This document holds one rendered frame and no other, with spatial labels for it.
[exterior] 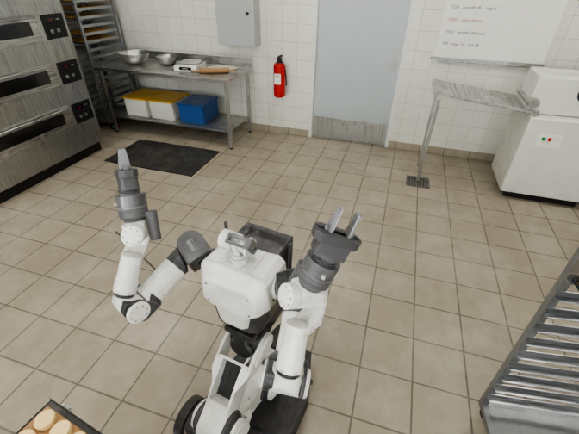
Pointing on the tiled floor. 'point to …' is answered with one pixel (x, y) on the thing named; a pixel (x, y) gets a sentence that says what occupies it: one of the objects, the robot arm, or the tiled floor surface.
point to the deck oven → (40, 96)
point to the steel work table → (224, 121)
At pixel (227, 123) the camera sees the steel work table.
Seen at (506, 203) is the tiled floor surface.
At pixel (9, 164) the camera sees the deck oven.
